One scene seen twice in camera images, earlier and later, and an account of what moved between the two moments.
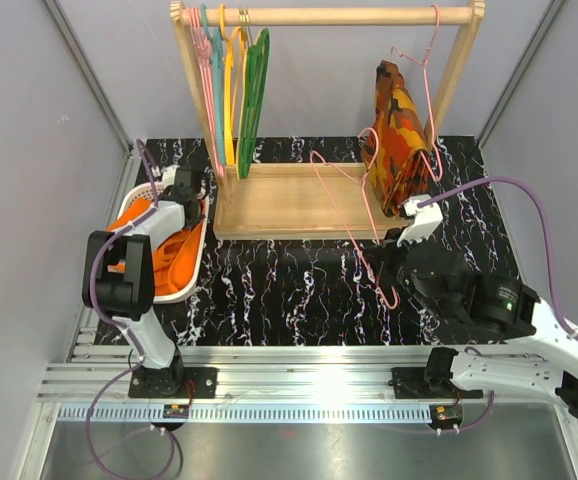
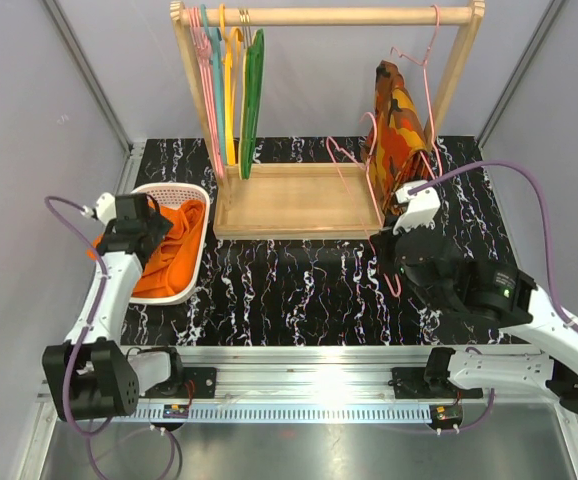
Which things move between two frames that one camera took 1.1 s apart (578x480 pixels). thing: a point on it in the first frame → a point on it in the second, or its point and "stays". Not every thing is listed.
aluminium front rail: x=97 y=372 stays
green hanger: x=252 y=103 stays
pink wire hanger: x=362 y=178 → x=360 y=181
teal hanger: x=216 y=51 stays
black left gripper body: x=195 y=222 → x=158 y=227
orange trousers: x=173 y=260 stays
